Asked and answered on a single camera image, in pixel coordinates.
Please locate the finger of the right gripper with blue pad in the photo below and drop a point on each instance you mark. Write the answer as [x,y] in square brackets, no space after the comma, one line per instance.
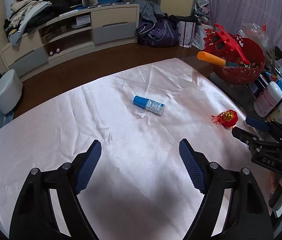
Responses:
[255,123]
[244,136]

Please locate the red lantern ornament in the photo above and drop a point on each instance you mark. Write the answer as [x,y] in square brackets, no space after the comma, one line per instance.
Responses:
[227,118]

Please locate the small blue cap bottle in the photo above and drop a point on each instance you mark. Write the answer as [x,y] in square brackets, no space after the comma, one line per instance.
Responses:
[149,105]

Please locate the pink satin tablecloth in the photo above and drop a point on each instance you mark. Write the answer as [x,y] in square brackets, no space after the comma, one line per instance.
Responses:
[140,188]

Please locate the red cutout basket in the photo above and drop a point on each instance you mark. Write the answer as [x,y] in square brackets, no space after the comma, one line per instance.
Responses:
[244,58]

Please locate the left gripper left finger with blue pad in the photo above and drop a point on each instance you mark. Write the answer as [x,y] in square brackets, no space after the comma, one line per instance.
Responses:
[33,216]

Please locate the beige tv cabinet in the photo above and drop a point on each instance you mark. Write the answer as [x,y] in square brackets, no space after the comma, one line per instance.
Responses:
[70,36]

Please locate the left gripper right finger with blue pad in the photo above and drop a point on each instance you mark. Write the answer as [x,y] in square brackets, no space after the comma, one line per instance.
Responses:
[247,216]

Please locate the orange foam handle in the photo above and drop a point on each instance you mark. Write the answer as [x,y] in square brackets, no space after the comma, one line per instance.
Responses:
[209,58]

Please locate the white pink label bottle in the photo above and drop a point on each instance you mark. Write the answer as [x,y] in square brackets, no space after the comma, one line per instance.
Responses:
[268,99]

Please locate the pile of clothes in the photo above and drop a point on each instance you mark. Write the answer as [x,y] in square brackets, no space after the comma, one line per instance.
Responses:
[19,14]

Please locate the purple bag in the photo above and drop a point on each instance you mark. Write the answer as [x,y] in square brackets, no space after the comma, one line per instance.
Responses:
[162,34]

